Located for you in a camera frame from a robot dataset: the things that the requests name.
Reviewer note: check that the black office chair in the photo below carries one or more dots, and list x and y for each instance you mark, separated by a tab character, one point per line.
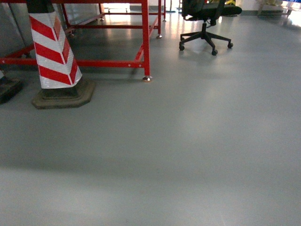
209	13

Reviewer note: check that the stainless steel rack frame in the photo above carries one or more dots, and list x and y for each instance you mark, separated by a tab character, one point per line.
278	7

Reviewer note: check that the red white striped cone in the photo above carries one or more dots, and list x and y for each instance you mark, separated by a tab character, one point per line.
9	87
62	84

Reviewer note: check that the red metal table frame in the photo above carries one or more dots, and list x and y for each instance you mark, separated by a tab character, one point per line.
26	56

